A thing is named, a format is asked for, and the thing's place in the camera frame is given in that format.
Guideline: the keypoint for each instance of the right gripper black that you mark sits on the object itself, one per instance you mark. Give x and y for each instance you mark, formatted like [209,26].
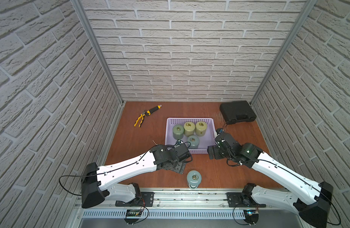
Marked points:
[215,148]

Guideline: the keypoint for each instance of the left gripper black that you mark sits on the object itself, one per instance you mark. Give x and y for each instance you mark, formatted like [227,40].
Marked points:
[177,165]

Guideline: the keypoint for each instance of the blue-grey canister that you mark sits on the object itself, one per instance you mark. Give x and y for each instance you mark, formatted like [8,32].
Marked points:
[194,142]
[194,179]

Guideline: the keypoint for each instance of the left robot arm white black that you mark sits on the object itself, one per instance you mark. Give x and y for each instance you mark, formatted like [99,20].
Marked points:
[100,183]

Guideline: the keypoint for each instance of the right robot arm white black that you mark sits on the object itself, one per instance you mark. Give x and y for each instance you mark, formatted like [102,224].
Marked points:
[307,198]

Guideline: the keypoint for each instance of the yellow-green canister back right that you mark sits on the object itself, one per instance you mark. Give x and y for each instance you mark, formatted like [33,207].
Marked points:
[201,128]

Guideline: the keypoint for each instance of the yellow-green canister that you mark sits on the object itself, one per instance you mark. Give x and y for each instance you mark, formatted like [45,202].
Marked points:
[189,128]
[201,128]

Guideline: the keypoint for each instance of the yellow-green canister back middle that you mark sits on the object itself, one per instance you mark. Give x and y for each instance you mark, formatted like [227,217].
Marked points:
[189,128]

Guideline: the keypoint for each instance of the dark green canister back left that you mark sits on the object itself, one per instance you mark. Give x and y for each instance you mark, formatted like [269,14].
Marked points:
[178,132]

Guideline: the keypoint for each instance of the black plastic tool case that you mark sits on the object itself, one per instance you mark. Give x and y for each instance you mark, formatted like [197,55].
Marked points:
[237,111]

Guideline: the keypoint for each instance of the yellow black utility knife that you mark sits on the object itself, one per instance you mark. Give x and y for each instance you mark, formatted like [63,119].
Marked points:
[152,110]

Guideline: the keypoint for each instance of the left controller board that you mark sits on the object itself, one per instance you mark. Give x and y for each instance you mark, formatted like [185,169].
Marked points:
[133,216]

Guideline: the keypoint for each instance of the controller board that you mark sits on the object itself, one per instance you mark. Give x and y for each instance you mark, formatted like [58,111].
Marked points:
[133,216]
[251,217]

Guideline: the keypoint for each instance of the yellow black pliers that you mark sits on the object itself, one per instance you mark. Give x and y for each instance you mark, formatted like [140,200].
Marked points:
[140,119]

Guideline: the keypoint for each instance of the right controller board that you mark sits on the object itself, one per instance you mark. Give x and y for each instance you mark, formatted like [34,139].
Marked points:
[251,217]

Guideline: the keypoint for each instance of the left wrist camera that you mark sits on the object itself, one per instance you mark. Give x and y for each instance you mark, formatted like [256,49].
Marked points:
[178,143]

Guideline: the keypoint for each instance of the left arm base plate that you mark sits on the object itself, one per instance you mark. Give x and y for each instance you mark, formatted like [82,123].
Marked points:
[147,200]

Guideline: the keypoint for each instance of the aluminium front rail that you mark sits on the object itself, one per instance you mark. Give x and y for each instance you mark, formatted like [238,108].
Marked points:
[182,208]

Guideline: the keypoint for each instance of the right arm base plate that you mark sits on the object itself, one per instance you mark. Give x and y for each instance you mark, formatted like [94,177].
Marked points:
[238,199]

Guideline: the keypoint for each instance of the right aluminium corner post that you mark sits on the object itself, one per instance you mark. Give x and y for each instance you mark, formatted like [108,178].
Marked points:
[306,10]

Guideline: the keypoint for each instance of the aluminium corner post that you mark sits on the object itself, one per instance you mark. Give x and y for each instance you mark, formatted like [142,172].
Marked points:
[306,10]
[80,11]

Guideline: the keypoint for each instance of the left aluminium corner post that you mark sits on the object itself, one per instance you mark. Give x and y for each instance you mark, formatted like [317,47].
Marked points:
[80,11]

